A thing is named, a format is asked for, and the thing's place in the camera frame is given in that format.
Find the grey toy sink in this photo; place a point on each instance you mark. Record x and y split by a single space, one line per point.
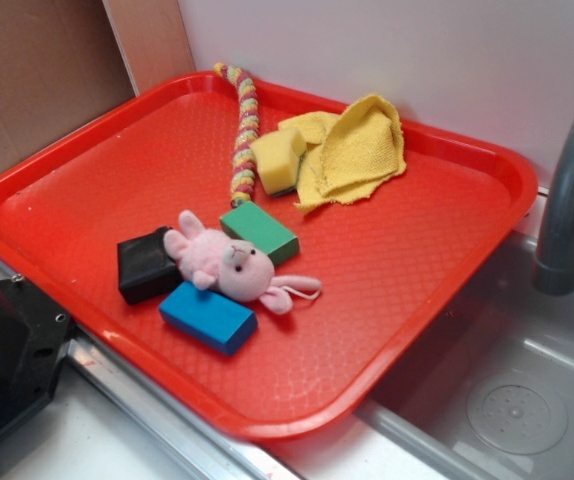
487 390

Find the grey faucet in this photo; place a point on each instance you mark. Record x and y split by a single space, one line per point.
564 200

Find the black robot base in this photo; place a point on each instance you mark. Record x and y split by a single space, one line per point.
34 331

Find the brown cardboard panel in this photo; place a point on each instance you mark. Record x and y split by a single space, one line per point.
65 63

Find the green wooden block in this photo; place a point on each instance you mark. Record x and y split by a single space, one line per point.
251 223

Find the yellow sponge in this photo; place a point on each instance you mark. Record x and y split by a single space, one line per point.
278 155

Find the black block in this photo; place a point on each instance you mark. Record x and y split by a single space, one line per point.
144 268

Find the yellow cloth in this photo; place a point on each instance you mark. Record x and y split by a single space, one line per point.
348 155

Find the red plastic tray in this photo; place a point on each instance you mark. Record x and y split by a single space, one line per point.
388 264

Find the blue wooden block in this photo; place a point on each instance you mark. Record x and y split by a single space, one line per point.
209 317

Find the pink plush bunny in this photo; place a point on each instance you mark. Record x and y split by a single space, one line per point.
237 269

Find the multicolour twisted rope toy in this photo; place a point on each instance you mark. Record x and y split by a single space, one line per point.
244 164

